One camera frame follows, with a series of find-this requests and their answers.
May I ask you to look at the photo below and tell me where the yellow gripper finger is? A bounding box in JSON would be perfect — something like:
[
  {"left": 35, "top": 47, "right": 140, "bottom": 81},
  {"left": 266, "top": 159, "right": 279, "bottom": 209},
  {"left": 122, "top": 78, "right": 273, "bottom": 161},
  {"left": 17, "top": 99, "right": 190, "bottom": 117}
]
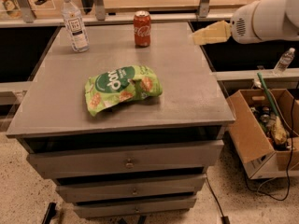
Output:
[{"left": 191, "top": 21, "right": 231, "bottom": 45}]

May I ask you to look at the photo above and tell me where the red coke can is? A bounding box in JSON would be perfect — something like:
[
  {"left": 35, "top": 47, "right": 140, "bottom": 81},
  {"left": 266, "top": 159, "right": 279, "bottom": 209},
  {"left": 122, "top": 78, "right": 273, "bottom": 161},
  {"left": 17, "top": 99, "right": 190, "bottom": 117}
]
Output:
[{"left": 134, "top": 10, "right": 151, "bottom": 47}]

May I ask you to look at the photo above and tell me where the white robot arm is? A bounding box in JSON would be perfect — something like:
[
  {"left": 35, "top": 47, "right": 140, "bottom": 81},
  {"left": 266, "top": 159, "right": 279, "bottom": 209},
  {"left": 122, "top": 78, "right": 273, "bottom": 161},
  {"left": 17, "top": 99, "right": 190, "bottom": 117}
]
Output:
[{"left": 191, "top": 0, "right": 299, "bottom": 45}]

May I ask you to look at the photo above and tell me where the small plastic bottle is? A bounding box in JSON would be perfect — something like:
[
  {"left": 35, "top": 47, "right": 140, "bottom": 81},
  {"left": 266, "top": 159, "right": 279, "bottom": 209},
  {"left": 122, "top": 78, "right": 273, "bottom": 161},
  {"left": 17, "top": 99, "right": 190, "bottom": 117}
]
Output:
[{"left": 273, "top": 48, "right": 295, "bottom": 76}]

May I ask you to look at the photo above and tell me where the green chip bag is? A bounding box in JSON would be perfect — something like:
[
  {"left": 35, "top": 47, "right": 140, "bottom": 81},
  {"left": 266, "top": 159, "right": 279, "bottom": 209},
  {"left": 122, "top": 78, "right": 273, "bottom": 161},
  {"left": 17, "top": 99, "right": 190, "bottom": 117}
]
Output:
[{"left": 85, "top": 65, "right": 163, "bottom": 117}]

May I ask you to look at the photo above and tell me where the top grey drawer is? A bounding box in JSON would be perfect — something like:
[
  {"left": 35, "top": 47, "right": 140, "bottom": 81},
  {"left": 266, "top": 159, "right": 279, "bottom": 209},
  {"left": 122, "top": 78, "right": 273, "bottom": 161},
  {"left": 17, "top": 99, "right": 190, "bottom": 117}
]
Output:
[{"left": 27, "top": 140, "right": 223, "bottom": 179}]

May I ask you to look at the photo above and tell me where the grey drawer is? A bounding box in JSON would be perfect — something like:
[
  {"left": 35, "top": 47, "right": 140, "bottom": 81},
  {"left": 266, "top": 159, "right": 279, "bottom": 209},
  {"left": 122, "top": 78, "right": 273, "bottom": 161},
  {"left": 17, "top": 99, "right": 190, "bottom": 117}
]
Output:
[
  {"left": 56, "top": 174, "right": 206, "bottom": 203},
  {"left": 74, "top": 195, "right": 196, "bottom": 218},
  {"left": 27, "top": 140, "right": 223, "bottom": 179}
]

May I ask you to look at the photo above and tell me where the cardboard box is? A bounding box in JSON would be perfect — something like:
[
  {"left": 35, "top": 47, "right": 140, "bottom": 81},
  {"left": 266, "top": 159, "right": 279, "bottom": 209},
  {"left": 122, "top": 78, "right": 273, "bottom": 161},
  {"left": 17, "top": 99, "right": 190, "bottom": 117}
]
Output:
[{"left": 228, "top": 89, "right": 299, "bottom": 179}]

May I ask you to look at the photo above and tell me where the clear plastic water bottle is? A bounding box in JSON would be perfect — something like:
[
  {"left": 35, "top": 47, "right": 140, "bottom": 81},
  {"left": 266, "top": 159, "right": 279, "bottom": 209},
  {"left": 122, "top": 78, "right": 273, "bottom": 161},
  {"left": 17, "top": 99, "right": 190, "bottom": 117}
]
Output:
[{"left": 61, "top": 0, "right": 90, "bottom": 52}]

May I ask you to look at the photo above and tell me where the grey drawer cabinet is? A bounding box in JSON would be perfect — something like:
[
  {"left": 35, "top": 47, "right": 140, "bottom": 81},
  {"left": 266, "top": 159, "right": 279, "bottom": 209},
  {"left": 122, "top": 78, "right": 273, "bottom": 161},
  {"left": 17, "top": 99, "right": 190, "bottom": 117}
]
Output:
[{"left": 7, "top": 22, "right": 235, "bottom": 207}]

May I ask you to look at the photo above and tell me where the middle grey drawer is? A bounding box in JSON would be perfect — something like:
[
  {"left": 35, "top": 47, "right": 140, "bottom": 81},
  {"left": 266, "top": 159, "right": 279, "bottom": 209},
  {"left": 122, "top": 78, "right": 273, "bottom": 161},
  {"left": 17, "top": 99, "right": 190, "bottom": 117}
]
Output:
[{"left": 56, "top": 174, "right": 206, "bottom": 203}]

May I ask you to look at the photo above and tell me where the bottom grey drawer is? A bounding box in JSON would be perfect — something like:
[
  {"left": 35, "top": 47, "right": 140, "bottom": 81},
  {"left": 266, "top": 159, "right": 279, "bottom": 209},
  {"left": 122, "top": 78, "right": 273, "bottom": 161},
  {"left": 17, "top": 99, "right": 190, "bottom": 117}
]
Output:
[{"left": 74, "top": 195, "right": 196, "bottom": 218}]

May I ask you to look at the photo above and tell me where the green handled brush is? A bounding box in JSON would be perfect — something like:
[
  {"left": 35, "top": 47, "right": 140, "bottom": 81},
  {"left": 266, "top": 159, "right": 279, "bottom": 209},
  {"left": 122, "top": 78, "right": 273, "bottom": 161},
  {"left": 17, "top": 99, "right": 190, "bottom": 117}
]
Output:
[{"left": 257, "top": 72, "right": 287, "bottom": 148}]

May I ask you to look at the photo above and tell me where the black cable by box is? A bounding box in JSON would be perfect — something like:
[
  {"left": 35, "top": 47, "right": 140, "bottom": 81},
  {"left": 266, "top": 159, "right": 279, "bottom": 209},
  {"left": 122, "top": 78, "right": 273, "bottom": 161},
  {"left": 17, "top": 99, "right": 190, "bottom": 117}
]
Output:
[{"left": 242, "top": 87, "right": 297, "bottom": 202}]

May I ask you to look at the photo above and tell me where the black cable on floor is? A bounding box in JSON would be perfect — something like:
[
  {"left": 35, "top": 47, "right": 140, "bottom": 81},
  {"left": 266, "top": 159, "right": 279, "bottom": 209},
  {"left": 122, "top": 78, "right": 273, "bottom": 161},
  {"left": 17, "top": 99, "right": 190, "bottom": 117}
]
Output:
[{"left": 205, "top": 177, "right": 232, "bottom": 224}]

